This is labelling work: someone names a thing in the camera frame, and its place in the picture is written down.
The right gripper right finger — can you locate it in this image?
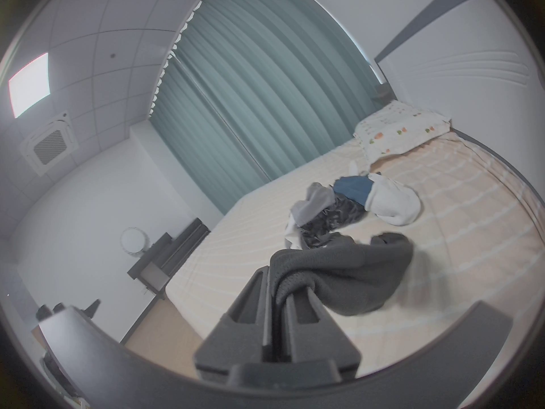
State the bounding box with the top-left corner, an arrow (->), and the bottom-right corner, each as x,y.
282,289 -> 362,377

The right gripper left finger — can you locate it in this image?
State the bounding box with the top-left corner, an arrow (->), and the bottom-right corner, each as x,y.
194,265 -> 274,374

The black T-shirt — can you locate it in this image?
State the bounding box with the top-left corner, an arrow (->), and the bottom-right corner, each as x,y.
268,231 -> 414,362

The pile of clothes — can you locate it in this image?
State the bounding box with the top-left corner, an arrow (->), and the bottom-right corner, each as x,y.
284,160 -> 422,250

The bed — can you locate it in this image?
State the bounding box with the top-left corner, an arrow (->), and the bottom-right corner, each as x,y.
164,0 -> 545,378

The black chest of drawers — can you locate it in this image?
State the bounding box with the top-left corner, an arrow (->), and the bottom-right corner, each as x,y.
160,218 -> 211,277

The dark grey small table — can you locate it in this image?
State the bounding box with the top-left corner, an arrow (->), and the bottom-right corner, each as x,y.
127,233 -> 172,301

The blue-green curtain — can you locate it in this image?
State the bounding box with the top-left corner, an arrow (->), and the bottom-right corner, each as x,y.
149,54 -> 273,216
170,0 -> 386,182

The white printed pillow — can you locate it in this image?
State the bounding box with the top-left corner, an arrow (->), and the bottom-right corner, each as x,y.
354,100 -> 452,163

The grey bedside table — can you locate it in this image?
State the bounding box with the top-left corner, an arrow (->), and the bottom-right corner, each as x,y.
370,72 -> 397,110

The ceiling air vent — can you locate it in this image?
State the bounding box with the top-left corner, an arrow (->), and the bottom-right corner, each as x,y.
20,111 -> 81,176

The ceiling light panel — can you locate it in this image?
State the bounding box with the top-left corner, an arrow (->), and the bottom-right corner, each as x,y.
9,53 -> 53,118

